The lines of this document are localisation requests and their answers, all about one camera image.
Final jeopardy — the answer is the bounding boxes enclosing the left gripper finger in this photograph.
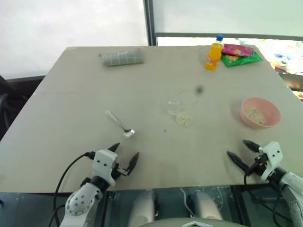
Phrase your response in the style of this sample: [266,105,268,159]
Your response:
[107,142,121,153]
[126,152,140,176]

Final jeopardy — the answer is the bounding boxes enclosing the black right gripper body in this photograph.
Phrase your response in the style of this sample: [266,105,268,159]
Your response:
[247,153,268,176]

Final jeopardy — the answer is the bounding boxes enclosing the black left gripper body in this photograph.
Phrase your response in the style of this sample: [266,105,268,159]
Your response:
[112,162,131,180]

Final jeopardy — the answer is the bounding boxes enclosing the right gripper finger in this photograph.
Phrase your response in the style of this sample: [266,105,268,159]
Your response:
[242,140,261,153]
[227,151,250,172]

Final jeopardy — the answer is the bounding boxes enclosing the metal spoon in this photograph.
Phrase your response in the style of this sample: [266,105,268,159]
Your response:
[105,110,136,139]

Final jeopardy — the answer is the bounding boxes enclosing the pink bowl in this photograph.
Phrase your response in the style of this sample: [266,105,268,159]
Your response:
[241,96,282,129]

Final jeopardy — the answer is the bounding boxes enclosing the grey rounded shape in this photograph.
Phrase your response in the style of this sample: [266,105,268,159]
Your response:
[193,190,223,223]
[127,190,156,227]

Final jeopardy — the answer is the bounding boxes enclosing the grey robot torso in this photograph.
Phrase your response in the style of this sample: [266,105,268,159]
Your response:
[142,218,240,227]

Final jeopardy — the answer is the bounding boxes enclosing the green snack bag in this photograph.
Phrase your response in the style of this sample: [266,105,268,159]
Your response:
[221,51,263,68]

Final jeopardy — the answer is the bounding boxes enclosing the grey checked rolled towel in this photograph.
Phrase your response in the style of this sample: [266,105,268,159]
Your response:
[98,48,145,68]

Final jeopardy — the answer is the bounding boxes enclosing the orange soda bottle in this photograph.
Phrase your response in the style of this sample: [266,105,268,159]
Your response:
[205,34,225,71]

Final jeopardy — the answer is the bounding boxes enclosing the pink snack bag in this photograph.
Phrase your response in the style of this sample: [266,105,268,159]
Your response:
[221,44,254,57]

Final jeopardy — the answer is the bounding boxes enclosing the black chair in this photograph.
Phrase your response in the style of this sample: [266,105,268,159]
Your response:
[0,74,34,142]

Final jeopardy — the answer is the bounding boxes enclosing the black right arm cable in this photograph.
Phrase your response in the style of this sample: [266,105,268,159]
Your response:
[243,158,288,227]

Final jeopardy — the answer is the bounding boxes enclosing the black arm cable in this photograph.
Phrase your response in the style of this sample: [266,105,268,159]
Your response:
[48,151,96,227]
[243,158,288,227]

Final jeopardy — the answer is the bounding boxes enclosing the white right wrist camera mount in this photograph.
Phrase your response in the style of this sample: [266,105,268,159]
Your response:
[258,141,284,183]

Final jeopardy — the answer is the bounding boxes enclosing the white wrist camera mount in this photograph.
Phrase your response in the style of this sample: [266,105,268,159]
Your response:
[91,149,118,184]
[258,141,284,183]

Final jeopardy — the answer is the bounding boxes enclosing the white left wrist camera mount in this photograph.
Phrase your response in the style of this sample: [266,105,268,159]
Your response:
[91,149,118,184]

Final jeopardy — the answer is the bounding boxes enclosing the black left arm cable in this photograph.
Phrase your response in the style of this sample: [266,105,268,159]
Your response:
[48,151,96,227]

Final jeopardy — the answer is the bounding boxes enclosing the thin white cable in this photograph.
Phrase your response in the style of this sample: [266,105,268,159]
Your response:
[179,188,194,217]

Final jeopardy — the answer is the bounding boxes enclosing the clear cup with handle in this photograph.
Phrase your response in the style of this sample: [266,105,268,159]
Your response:
[165,91,198,127]

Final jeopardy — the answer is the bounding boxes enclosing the dark window frame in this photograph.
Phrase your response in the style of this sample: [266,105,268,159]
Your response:
[143,0,303,47]

